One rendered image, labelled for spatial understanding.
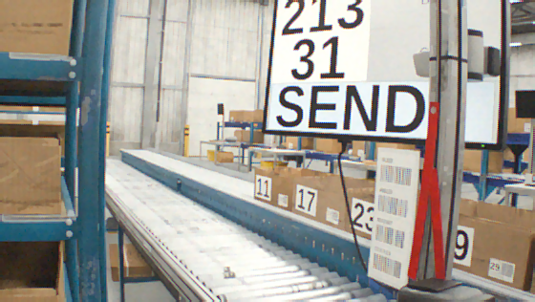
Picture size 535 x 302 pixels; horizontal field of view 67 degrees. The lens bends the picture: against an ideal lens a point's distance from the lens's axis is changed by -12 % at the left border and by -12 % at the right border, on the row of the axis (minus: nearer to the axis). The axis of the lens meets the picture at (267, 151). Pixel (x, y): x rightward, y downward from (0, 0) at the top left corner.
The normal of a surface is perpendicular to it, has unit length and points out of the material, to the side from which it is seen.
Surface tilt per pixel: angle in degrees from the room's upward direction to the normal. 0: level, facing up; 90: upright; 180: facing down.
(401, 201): 90
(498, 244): 90
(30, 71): 90
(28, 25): 91
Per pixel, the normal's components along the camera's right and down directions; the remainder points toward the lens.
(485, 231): -0.89, -0.01
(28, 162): 0.48, 0.07
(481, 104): -0.67, -0.07
